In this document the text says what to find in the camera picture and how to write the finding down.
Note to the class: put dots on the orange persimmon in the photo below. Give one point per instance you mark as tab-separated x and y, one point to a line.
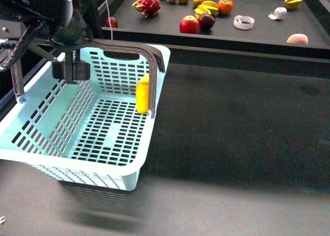
225	7

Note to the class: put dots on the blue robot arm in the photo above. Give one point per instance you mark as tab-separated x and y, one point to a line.
49	8

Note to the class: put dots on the pink peach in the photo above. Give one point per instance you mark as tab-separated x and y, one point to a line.
298	38

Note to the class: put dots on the dark purple plum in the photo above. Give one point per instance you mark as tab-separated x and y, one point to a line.
206	21

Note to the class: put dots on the yellow green star fruit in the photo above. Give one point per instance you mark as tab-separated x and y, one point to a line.
292	4

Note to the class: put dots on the light blue plastic basket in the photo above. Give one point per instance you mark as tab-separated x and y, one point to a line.
90	132

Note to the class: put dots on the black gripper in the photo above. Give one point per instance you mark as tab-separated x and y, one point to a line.
66	37

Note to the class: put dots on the brown basket handle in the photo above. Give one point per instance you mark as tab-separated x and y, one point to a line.
152	55

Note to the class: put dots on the black display tray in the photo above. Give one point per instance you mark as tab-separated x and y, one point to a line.
247	28

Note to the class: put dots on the white tape roll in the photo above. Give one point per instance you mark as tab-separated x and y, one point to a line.
278	14

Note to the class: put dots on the pink dragon fruit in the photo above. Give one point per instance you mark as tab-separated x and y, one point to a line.
147	7

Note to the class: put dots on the small dark red fruit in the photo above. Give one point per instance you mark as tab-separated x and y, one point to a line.
112	22

